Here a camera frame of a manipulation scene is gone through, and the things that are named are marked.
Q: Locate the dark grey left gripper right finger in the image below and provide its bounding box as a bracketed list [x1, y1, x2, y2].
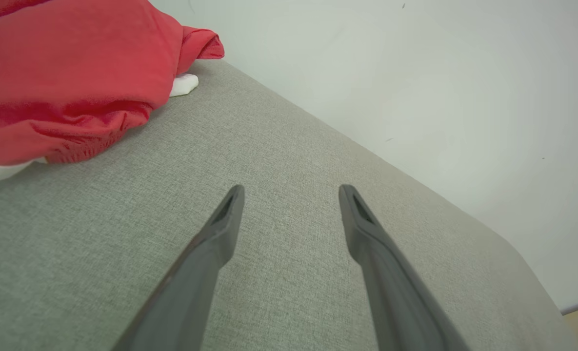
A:
[339, 184, 471, 351]

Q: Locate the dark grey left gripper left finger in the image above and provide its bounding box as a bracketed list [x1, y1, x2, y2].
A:
[111, 184, 246, 351]

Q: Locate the red jersey with white trim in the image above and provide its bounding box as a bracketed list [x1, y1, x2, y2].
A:
[0, 0, 225, 166]

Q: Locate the grey fabric sofa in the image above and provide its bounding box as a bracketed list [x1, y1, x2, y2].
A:
[0, 58, 578, 351]

